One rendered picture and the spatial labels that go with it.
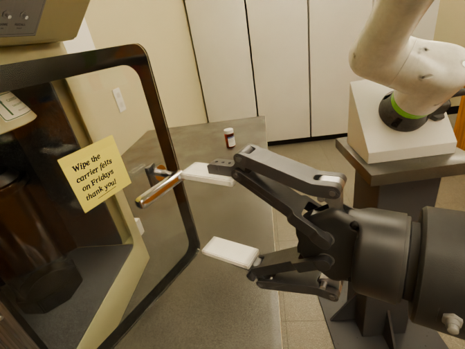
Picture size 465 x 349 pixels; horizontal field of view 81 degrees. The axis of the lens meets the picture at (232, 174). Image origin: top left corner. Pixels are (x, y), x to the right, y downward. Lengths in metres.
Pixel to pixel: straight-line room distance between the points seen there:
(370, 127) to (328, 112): 2.49
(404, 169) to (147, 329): 0.80
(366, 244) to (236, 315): 0.35
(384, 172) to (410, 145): 0.14
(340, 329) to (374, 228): 1.40
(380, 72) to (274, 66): 2.49
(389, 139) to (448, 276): 0.80
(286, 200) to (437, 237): 0.11
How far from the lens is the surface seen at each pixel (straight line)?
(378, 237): 0.24
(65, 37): 0.51
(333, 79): 3.40
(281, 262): 0.31
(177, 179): 0.42
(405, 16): 0.69
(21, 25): 0.43
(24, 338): 0.43
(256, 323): 0.53
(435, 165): 1.01
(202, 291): 0.59
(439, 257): 0.23
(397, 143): 1.01
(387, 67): 0.85
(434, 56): 0.87
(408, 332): 1.70
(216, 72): 3.32
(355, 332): 1.64
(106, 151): 0.40
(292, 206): 0.26
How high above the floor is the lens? 1.39
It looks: 28 degrees down
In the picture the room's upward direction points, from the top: 10 degrees counter-clockwise
